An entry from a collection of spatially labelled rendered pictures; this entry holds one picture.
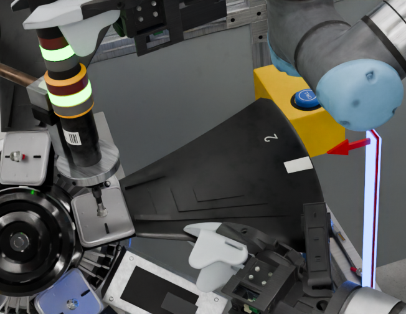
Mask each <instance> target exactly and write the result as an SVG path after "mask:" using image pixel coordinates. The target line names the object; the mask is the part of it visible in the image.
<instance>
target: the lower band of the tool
mask: <svg viewBox="0 0 406 314"><path fill-rule="evenodd" d="M80 65H81V71H80V72H79V74H77V75H76V76H74V77H72V78H70V79H67V80H53V79H51V78H49V76H48V74H47V71H46V73H45V75H44V79H45V81H46V82H47V83H48V84H50V85H53V86H66V85H71V84H73V83H75V82H78V81H79V80H81V79H82V78H83V77H84V76H85V74H86V68H85V66H84V65H83V64H81V63H80ZM87 85H88V84H87ZM86 87H87V86H86ZM86 87H85V88H86ZM85 88H84V89H85ZM84 89H83V90H84ZM83 90H81V91H83ZM81 91H79V92H77V93H80V92H81ZM77 93H75V94H77ZM50 94H51V93H50ZM75 94H71V95H65V96H59V95H54V94H52V95H54V96H57V97H68V96H72V95H75ZM90 95H91V94H90ZM89 97H90V96H89ZM89 97H88V98H89ZM88 98H87V99H88ZM87 99H86V100H87ZM86 100H84V101H86ZM84 101H83V102H84ZM83 102H81V103H83ZM81 103H78V104H76V105H79V104H81ZM53 104H54V103H53ZM54 105H56V104H54ZM76 105H71V106H59V105H56V106H58V107H73V106H76ZM93 105H94V102H93ZM93 105H92V106H91V108H89V109H88V110H87V111H85V112H84V113H81V114H79V115H75V116H70V117H65V116H61V115H58V114H56V113H55V114H56V115H58V116H59V117H62V118H76V117H80V116H82V115H84V114H86V113H87V112H89V111H90V110H91V109H92V107H93Z"/></svg>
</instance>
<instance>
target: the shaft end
mask: <svg viewBox="0 0 406 314"><path fill-rule="evenodd" d="M9 245H10V247H11V249H12V250H14V251H16V252H22V251H24V250H26V249H27V248H28V246H29V239H28V237H27V236H26V235H25V234H23V233H21V232H18V233H15V234H13V235H12V236H11V238H10V240H9Z"/></svg>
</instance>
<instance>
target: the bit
mask: <svg viewBox="0 0 406 314"><path fill-rule="evenodd" d="M92 194H93V197H95V199H96V202H97V206H98V210H99V211H102V210H104V206H103V202H102V197H101V195H102V191H101V187H97V188H92Z"/></svg>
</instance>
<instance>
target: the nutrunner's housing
mask: <svg viewBox="0 0 406 314"><path fill-rule="evenodd" d="M60 121H61V124H62V129H63V131H64V135H65V139H66V141H67V145H68V147H69V148H70V151H71V154H72V158H73V162H74V163H75V164H76V165H77V166H79V167H83V168H86V167H90V166H93V165H95V164H97V163H98V162H99V161H100V160H101V158H102V153H101V149H100V145H99V142H98V140H99V136H98V132H97V127H96V124H95V119H94V116H93V112H92V109H91V110H90V111H89V112H87V113H86V114H84V115H82V116H80V117H76V118H62V117H60ZM103 183H104V182H102V183H100V184H96V185H93V186H85V187H86V188H97V187H99V186H101V185H102V184H103Z"/></svg>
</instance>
